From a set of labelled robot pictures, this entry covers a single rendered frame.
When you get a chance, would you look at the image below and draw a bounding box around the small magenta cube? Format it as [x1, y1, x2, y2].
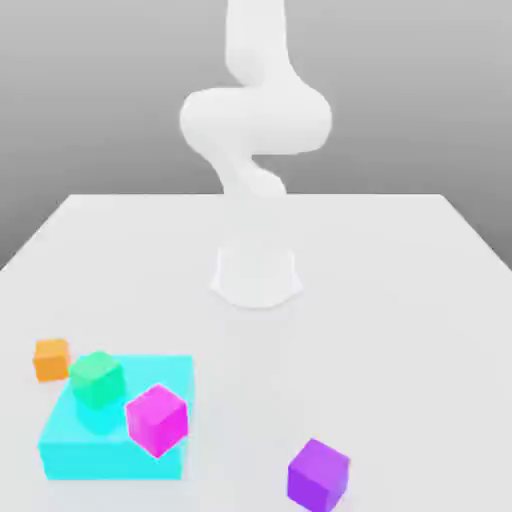
[124, 382, 190, 460]

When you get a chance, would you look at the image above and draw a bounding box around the small green cube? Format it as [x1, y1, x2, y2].
[67, 350, 126, 412]

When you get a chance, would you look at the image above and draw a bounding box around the small purple cube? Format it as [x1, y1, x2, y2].
[286, 437, 352, 512]

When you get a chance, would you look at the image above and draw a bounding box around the small orange cube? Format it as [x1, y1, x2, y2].
[32, 338, 73, 384]

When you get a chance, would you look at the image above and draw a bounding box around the large cyan box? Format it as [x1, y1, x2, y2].
[37, 353, 196, 482]

